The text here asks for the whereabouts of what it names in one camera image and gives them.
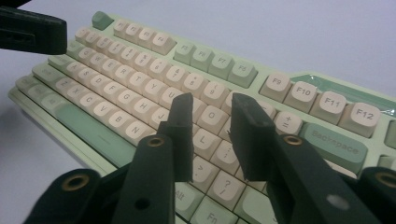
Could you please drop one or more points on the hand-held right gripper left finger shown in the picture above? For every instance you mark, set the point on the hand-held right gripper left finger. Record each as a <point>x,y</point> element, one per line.
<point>182,140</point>

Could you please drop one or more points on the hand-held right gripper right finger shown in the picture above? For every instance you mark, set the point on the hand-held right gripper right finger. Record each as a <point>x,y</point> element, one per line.
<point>252,140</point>

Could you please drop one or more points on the green and cream keyboard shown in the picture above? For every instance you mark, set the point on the green and cream keyboard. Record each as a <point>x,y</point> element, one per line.
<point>218,65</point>

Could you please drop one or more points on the white table mat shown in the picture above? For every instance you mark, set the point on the white table mat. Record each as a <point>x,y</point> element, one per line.
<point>311,31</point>

